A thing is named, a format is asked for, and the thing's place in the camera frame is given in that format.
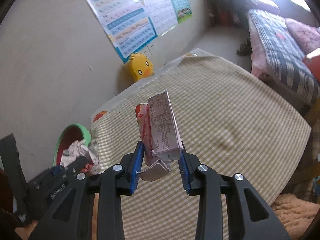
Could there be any pink strawberry milk carton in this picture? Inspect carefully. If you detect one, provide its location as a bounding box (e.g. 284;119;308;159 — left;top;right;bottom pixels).
135;90;183;181

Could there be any fluffy tan blanket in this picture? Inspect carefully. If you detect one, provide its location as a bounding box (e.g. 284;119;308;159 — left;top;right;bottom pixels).
271;193;319;239

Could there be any red bin green rim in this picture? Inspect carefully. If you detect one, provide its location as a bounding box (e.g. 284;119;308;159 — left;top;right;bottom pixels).
53;123;92;166

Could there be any checkered beige table cloth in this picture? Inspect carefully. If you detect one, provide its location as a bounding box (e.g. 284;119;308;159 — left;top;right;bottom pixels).
91;56;311;239

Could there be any yellow duck toy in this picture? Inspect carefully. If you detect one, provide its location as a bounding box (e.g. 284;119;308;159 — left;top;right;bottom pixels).
124;53;154;82

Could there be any orange red box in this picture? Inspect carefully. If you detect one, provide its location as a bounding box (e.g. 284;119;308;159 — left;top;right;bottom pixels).
303;48;320;82

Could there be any pink floral pillow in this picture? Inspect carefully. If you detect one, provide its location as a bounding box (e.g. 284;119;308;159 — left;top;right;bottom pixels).
285;18;320;54

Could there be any dark metal shelf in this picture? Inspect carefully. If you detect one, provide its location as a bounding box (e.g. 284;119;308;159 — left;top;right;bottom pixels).
207;0;248;30

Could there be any blue pinyin wall poster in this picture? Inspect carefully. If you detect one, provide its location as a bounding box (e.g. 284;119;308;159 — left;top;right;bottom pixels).
86;0;157;63

